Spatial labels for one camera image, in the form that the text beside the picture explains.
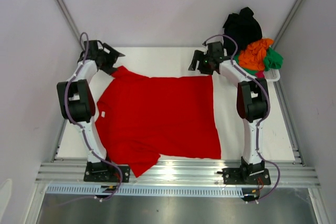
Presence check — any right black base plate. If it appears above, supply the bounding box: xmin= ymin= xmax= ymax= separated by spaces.
xmin=216 ymin=167 xmax=271 ymax=185

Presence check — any corner metal profile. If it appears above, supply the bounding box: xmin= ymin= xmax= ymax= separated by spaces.
xmin=54 ymin=0 xmax=83 ymax=50
xmin=272 ymin=0 xmax=304 ymax=48

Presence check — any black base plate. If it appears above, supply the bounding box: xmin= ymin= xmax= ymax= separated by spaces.
xmin=83 ymin=161 xmax=131 ymax=183
xmin=216 ymin=167 xmax=271 ymax=185

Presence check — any right corner metal profile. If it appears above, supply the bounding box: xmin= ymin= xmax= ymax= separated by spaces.
xmin=272 ymin=0 xmax=304 ymax=48

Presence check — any left corner metal profile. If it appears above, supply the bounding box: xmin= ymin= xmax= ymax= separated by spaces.
xmin=54 ymin=0 xmax=83 ymax=50

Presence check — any aluminium mounting rail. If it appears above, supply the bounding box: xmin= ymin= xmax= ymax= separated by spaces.
xmin=35 ymin=159 xmax=321 ymax=188

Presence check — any red t shirt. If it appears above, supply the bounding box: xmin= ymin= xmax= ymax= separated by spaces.
xmin=96 ymin=66 xmax=222 ymax=176

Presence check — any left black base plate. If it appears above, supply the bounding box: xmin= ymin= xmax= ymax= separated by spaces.
xmin=83 ymin=161 xmax=131 ymax=183

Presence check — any orange t shirt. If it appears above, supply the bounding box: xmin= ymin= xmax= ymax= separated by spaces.
xmin=238 ymin=38 xmax=274 ymax=71

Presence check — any slotted cable duct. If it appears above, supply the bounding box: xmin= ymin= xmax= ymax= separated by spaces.
xmin=46 ymin=184 xmax=244 ymax=198

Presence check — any green t shirt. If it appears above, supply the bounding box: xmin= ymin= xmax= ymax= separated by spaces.
xmin=234 ymin=48 xmax=284 ymax=76

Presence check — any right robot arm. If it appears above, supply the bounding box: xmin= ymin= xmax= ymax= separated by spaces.
xmin=188 ymin=41 xmax=270 ymax=184

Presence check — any white plastic basket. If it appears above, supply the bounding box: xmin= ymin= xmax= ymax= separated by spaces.
xmin=255 ymin=69 xmax=280 ymax=82

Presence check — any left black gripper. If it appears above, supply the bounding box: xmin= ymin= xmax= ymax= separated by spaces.
xmin=97 ymin=44 xmax=124 ymax=76

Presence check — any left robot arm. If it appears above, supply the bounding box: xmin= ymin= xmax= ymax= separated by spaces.
xmin=57 ymin=40 xmax=124 ymax=182

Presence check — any black t shirt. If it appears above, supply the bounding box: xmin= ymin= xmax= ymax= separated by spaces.
xmin=223 ymin=7 xmax=263 ymax=54

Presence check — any pink cloth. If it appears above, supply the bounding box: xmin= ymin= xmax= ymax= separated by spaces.
xmin=256 ymin=71 xmax=265 ymax=78

